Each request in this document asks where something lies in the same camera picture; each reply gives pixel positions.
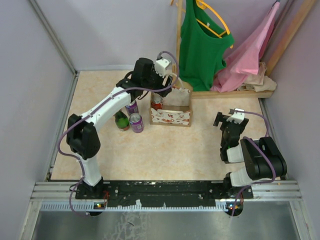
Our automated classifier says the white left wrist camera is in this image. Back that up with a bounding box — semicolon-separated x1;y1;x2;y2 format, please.
154;58;172;77

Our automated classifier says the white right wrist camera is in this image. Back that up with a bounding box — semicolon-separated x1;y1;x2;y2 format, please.
226;108;245;124

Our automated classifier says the patterned canvas tote bag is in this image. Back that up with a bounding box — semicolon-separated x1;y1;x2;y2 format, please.
149;73;193;127

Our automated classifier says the wooden clothes rack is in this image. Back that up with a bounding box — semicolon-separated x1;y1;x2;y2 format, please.
170;0;318;99

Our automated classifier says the purple can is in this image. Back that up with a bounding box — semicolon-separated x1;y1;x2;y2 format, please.
129;113;144;133
125;100;139;116

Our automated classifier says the aluminium rail frame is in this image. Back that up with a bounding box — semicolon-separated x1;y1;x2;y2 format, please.
19;0;311;240

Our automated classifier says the green tank top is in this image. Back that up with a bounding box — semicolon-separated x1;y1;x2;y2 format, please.
179;0;234;92

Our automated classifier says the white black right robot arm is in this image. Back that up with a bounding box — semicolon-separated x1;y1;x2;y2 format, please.
213;108;288;198

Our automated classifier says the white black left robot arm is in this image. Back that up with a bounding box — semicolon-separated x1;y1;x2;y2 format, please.
66;57;172;195

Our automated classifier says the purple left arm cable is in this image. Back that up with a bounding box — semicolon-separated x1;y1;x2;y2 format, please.
57;50;180;217

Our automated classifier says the yellow clothes hanger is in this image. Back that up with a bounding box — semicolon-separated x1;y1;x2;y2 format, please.
170;0;234;49

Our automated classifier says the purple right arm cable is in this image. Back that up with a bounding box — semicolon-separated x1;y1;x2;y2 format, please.
229;111;277;217

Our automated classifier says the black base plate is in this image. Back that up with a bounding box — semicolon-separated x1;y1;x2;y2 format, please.
74;179;254;208

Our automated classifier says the red can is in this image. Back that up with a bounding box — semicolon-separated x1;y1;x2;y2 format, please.
151;95;163;110

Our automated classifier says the green glass bottle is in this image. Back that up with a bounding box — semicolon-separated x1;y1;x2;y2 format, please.
114;110;130;131

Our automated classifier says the pink shirt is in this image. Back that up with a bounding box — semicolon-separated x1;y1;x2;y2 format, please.
210;1;280;93

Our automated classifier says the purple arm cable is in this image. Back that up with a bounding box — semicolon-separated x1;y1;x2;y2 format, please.
229;111;277;217
57;50;180;217

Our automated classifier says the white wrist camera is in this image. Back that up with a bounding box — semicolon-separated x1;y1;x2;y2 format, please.
154;58;172;77
226;108;245;124

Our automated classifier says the beige cloth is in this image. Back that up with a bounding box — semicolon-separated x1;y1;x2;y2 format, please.
236;62;277;92

